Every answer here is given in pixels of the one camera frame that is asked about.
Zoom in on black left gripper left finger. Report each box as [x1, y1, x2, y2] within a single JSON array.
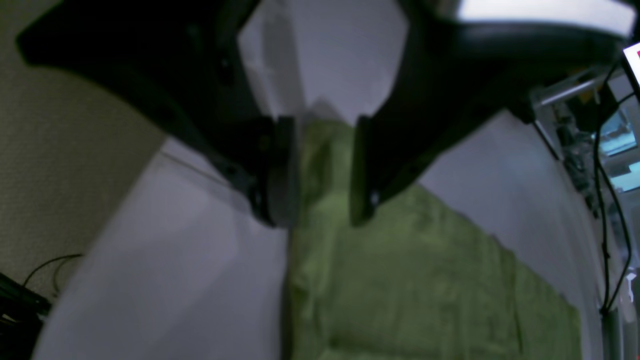
[[16, 0, 299, 228]]

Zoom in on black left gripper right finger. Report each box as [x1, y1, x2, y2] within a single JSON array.
[[349, 0, 636, 226]]

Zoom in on green T-shirt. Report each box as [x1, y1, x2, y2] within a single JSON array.
[[288, 120, 582, 360]]

